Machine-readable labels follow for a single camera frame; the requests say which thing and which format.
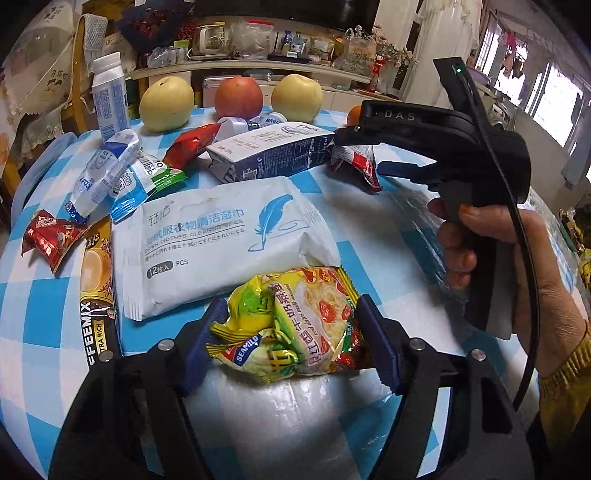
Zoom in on wooden chair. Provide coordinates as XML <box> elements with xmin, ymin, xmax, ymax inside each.
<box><xmin>73</xmin><ymin>14</ymin><xmax>101</xmax><ymax>131</ymax></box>

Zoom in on pack of small bottles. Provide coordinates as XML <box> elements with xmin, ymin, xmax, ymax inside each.
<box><xmin>148</xmin><ymin>44</ymin><xmax>190</xmax><ymax>68</ymax></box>

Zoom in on printed shopping bag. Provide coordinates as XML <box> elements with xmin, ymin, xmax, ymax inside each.
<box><xmin>345</xmin><ymin>28</ymin><xmax>382</xmax><ymax>71</ymax></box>

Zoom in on white blue drink bottle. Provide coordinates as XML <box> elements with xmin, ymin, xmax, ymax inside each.
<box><xmin>91</xmin><ymin>52</ymin><xmax>130</xmax><ymax>141</ymax></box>

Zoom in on black tray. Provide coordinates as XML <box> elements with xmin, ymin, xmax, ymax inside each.
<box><xmin>268</xmin><ymin>51</ymin><xmax>315</xmax><ymax>64</ymax></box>

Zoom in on crumpled blue white packet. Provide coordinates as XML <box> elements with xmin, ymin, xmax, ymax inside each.
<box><xmin>65</xmin><ymin>129</ymin><xmax>141</xmax><ymax>224</ymax></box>

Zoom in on person's right forearm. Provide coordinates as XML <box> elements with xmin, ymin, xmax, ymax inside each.
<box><xmin>536</xmin><ymin>318</ymin><xmax>591</xmax><ymax>464</ymax></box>

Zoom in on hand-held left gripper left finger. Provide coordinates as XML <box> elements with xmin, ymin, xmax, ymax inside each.
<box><xmin>46</xmin><ymin>298</ymin><xmax>232</xmax><ymax>480</ymax></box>

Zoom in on dark wrapped flower bouquet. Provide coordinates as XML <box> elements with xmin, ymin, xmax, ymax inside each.
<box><xmin>115</xmin><ymin>2</ymin><xmax>199</xmax><ymax>42</ymax></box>

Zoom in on white electric kettle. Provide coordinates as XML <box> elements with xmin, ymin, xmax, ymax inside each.
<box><xmin>191</xmin><ymin>21</ymin><xmax>229</xmax><ymax>58</ymax></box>

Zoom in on brown coffee mix sachet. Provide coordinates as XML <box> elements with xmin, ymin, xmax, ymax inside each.
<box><xmin>79</xmin><ymin>217</ymin><xmax>122</xmax><ymax>370</ymax></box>

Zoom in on window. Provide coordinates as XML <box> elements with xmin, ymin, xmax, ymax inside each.
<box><xmin>480</xmin><ymin>28</ymin><xmax>591</xmax><ymax>139</ymax></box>

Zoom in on red ornament doll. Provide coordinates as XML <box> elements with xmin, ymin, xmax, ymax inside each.
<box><xmin>369</xmin><ymin>54</ymin><xmax>387</xmax><ymax>91</ymax></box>

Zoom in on cream printed cloth cover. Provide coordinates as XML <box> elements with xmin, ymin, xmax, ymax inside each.
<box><xmin>0</xmin><ymin>0</ymin><xmax>78</xmax><ymax>118</ymax></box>

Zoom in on white milk carton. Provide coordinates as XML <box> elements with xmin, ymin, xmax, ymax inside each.
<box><xmin>205</xmin><ymin>121</ymin><xmax>336</xmax><ymax>185</ymax></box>

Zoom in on white wet wipes pack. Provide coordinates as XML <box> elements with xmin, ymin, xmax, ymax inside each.
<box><xmin>111</xmin><ymin>176</ymin><xmax>341</xmax><ymax>322</ymax></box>

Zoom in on black television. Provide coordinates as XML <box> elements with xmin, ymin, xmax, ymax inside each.
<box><xmin>194</xmin><ymin>0</ymin><xmax>370</xmax><ymax>33</ymax></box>

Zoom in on red candy wrapper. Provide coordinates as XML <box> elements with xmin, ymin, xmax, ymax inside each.
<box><xmin>21</xmin><ymin>210</ymin><xmax>90</xmax><ymax>275</ymax></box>

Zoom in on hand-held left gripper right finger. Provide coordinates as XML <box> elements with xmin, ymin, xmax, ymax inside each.
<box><xmin>355</xmin><ymin>294</ymin><xmax>546</xmax><ymax>480</ymax></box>

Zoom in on yellow snack packet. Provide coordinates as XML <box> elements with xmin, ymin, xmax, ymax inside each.
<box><xmin>205</xmin><ymin>267</ymin><xmax>370</xmax><ymax>386</ymax></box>

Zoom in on blue checked tablecloth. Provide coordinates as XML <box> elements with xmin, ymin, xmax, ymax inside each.
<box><xmin>0</xmin><ymin>106</ymin><xmax>591</xmax><ymax>480</ymax></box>

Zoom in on crushed clear plastic bottle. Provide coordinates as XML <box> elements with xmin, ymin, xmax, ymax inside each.
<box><xmin>216</xmin><ymin>112</ymin><xmax>290</xmax><ymax>141</ymax></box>

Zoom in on pink artificial flowers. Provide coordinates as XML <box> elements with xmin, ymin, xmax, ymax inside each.
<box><xmin>374</xmin><ymin>25</ymin><xmax>416</xmax><ymax>68</ymax></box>

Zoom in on white green blue packet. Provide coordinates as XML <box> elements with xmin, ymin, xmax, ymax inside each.
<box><xmin>110</xmin><ymin>152</ymin><xmax>188</xmax><ymax>224</ymax></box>

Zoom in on silver metal case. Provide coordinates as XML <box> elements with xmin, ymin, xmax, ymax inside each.
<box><xmin>202</xmin><ymin>76</ymin><xmax>223</xmax><ymax>107</ymax></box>

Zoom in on clear plastic bag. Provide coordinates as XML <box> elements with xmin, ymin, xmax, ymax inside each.
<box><xmin>228</xmin><ymin>21</ymin><xmax>271</xmax><ymax>61</ymax></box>

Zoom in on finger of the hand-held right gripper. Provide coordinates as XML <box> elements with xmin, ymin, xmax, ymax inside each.
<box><xmin>332</xmin><ymin>102</ymin><xmax>459</xmax><ymax>149</ymax></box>
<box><xmin>376</xmin><ymin>159</ymin><xmax>445</xmax><ymax>182</ymax></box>

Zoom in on red apple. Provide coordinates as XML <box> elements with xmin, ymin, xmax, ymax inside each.
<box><xmin>215</xmin><ymin>76</ymin><xmax>264</xmax><ymax>120</ymax></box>

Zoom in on white curtain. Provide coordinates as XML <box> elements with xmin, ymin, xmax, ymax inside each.
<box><xmin>374</xmin><ymin>0</ymin><xmax>490</xmax><ymax>102</ymax></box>

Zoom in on yellow pear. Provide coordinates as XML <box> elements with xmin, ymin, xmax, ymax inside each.
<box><xmin>139</xmin><ymin>78</ymin><xmax>195</xmax><ymax>133</ymax></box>
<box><xmin>271</xmin><ymin>74</ymin><xmax>323</xmax><ymax>123</ymax></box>

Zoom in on red snack wrapper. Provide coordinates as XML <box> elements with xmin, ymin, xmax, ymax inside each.
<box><xmin>163</xmin><ymin>122</ymin><xmax>221</xmax><ymax>171</ymax></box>
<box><xmin>329</xmin><ymin>143</ymin><xmax>383</xmax><ymax>193</ymax></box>

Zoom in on person's right hand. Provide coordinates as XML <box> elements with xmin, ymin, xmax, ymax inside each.
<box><xmin>427</xmin><ymin>198</ymin><xmax>591</xmax><ymax>378</ymax></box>

